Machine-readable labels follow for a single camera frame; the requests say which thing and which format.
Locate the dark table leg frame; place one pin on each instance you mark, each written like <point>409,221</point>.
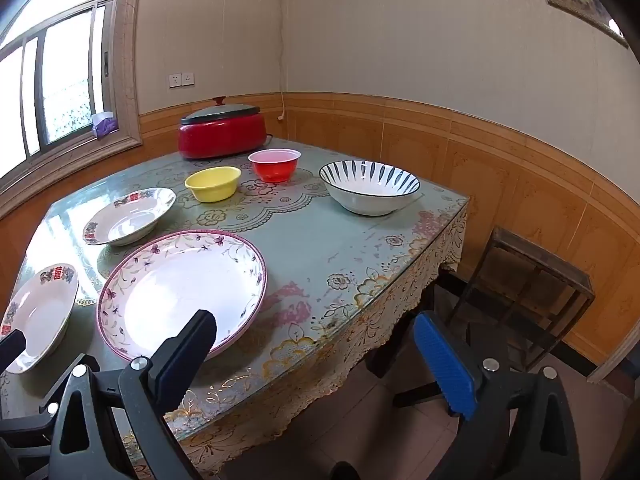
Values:
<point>385,355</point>

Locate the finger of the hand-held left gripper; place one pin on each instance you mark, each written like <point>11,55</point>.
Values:
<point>25,417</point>
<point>11,347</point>

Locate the white deep plate red mark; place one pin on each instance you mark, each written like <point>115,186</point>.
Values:
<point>42,315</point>
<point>125,220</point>

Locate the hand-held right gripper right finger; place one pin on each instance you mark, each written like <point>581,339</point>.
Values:
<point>445,366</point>

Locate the blue striped ceramic bowl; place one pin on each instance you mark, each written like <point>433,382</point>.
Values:
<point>370,195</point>

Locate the white wall socket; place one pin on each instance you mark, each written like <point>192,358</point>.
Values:
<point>174,80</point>
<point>188,78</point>

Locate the large floral purple-rim plate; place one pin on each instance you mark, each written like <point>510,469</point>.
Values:
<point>190,285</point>

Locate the red electric cooker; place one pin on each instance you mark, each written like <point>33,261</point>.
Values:
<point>220,140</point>

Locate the wooden stool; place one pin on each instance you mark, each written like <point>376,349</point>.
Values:
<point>530,260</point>

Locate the purple tissue pack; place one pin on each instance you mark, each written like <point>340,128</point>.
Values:
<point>104,125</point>

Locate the red plastic bowl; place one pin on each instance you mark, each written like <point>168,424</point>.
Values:
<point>272,170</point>

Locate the yellow plastic bowl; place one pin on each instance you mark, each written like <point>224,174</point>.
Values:
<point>212,187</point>

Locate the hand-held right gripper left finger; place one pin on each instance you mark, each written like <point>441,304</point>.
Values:
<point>190,341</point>

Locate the grey cooker lid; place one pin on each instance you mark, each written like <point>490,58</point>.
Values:
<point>217,112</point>

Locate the window with stone frame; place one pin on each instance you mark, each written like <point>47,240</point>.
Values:
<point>65,75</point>

